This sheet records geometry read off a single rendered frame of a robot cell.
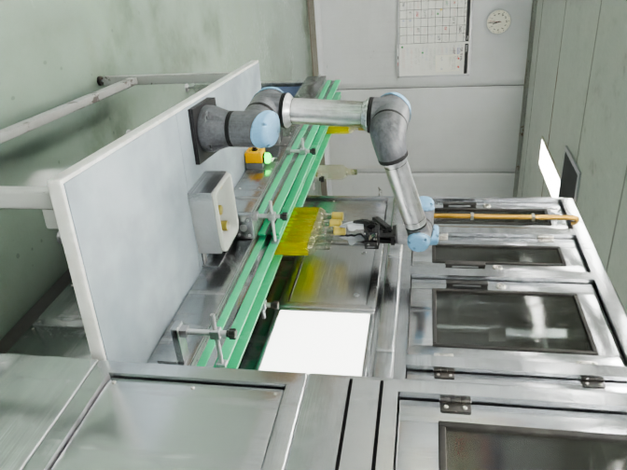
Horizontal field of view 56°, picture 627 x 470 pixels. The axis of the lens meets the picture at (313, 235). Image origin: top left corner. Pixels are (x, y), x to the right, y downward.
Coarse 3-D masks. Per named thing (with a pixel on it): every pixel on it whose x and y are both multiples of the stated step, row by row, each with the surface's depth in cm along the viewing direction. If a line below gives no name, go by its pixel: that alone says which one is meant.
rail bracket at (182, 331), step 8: (176, 328) 153; (184, 328) 154; (216, 328) 152; (232, 328) 152; (176, 336) 154; (184, 336) 154; (216, 336) 152; (224, 336) 152; (232, 336) 151; (176, 344) 155; (184, 344) 157; (216, 344) 155; (168, 352) 161; (176, 352) 157; (184, 352) 158; (160, 360) 159; (168, 360) 158; (176, 360) 158; (184, 360) 158; (224, 360) 159
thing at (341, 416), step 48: (336, 384) 124; (384, 384) 123; (432, 384) 122; (480, 384) 121; (336, 432) 113; (384, 432) 112; (432, 432) 113; (480, 432) 113; (528, 432) 111; (576, 432) 110; (624, 432) 110
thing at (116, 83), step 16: (112, 80) 270; (128, 80) 260; (144, 80) 267; (160, 80) 266; (176, 80) 265; (192, 80) 263; (208, 80) 262; (96, 96) 235; (48, 112) 207; (64, 112) 214; (16, 128) 189; (32, 128) 197; (0, 192) 130; (16, 192) 129; (32, 192) 128; (48, 192) 128; (16, 208) 131; (32, 208) 130; (48, 208) 129; (48, 224) 132
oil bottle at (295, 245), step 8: (280, 240) 217; (288, 240) 217; (296, 240) 217; (304, 240) 216; (312, 240) 216; (280, 248) 217; (288, 248) 217; (296, 248) 216; (304, 248) 216; (312, 248) 215
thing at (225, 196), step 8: (224, 176) 194; (224, 184) 200; (216, 192) 185; (224, 192) 201; (232, 192) 201; (216, 200) 186; (224, 200) 203; (232, 200) 203; (216, 208) 186; (224, 208) 204; (232, 208) 204; (216, 216) 188; (224, 216) 206; (232, 216) 206; (232, 224) 207; (224, 232) 205; (232, 232) 205; (224, 240) 200; (232, 240) 202; (224, 248) 194
